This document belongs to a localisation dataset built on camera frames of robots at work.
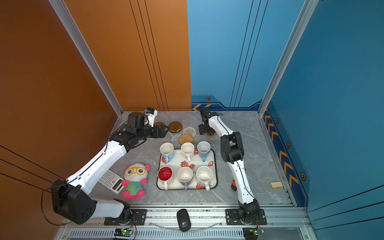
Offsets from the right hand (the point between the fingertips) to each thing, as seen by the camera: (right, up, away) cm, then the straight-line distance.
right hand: (206, 131), depth 108 cm
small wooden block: (+39, -29, -24) cm, 54 cm away
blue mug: (-3, -10, -17) cm, 19 cm away
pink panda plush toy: (-40, -23, -27) cm, 54 cm away
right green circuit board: (+19, -47, -38) cm, 63 cm away
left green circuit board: (-42, -47, -37) cm, 73 cm away
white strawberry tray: (-19, -18, -14) cm, 30 cm away
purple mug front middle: (-14, -25, -22) cm, 35 cm away
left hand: (-25, +4, -28) cm, 38 cm away
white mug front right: (-2, -24, -21) cm, 32 cm away
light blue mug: (-25, -11, -16) cm, 32 cm away
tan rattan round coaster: (-15, -4, -6) cm, 17 cm away
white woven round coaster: (-12, +1, 0) cm, 12 cm away
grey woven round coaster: (-22, -6, -6) cm, 24 cm away
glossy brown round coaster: (-23, +3, +1) cm, 23 cm away
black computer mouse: (-13, -41, -37) cm, 57 cm away
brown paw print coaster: (+3, -3, -3) cm, 5 cm away
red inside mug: (-25, -23, -23) cm, 41 cm away
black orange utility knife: (+14, -29, -25) cm, 41 cm away
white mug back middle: (-13, -10, -15) cm, 22 cm away
